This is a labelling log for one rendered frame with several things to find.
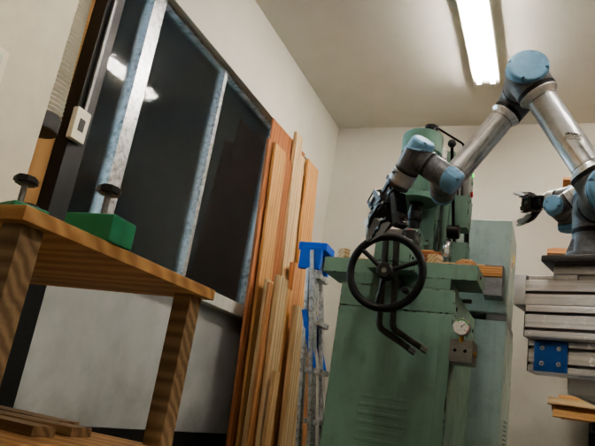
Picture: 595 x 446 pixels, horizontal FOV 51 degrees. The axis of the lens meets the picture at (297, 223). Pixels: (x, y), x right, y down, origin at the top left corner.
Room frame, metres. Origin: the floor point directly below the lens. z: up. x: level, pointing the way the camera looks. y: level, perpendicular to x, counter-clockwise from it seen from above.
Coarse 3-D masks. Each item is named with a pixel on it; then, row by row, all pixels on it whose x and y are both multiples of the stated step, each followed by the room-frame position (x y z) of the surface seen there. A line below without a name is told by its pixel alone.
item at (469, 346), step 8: (456, 344) 2.19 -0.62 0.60; (464, 344) 2.18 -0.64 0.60; (472, 344) 2.17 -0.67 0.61; (456, 352) 2.19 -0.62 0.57; (464, 352) 2.18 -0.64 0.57; (472, 352) 2.17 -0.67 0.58; (448, 360) 2.20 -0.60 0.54; (456, 360) 2.19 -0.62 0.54; (464, 360) 2.18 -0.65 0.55; (472, 360) 2.18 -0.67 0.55
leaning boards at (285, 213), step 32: (288, 160) 4.01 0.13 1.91; (288, 192) 4.07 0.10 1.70; (256, 224) 3.70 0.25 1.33; (288, 224) 4.07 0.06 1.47; (256, 256) 3.72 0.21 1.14; (288, 256) 4.11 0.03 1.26; (256, 288) 3.72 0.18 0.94; (288, 288) 3.88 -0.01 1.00; (256, 320) 3.74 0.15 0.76; (288, 320) 3.93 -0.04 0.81; (256, 352) 3.69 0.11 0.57; (288, 352) 3.88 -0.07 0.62; (256, 384) 3.63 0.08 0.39; (288, 384) 3.87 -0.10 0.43; (256, 416) 3.68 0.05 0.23; (288, 416) 3.89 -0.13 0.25
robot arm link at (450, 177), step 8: (432, 160) 1.66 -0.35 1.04; (440, 160) 1.66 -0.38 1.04; (424, 168) 1.68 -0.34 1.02; (432, 168) 1.66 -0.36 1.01; (440, 168) 1.65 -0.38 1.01; (448, 168) 1.65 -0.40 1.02; (456, 168) 1.66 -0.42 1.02; (424, 176) 1.70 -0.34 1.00; (432, 176) 1.67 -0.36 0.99; (440, 176) 1.66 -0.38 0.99; (448, 176) 1.65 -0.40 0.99; (456, 176) 1.64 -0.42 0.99; (464, 176) 1.67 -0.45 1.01; (432, 184) 1.71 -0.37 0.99; (440, 184) 1.67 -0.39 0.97; (448, 184) 1.66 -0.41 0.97; (456, 184) 1.66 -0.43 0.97; (440, 192) 1.74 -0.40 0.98; (448, 192) 1.68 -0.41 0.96
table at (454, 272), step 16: (336, 272) 2.44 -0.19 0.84; (368, 272) 2.37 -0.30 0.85; (400, 272) 2.26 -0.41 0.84; (416, 272) 2.24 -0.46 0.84; (432, 272) 2.27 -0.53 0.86; (448, 272) 2.25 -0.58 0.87; (464, 272) 2.22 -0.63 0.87; (480, 272) 2.26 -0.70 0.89; (464, 288) 2.36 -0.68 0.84; (480, 288) 2.32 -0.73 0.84
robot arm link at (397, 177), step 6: (396, 168) 1.73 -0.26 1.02; (390, 174) 1.75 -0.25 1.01; (396, 174) 1.73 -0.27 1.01; (402, 174) 1.72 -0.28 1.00; (390, 180) 1.76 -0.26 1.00; (396, 180) 1.74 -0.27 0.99; (402, 180) 1.73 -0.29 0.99; (408, 180) 1.73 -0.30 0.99; (414, 180) 1.74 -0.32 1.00; (402, 186) 1.74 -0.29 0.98; (408, 186) 1.75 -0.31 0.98
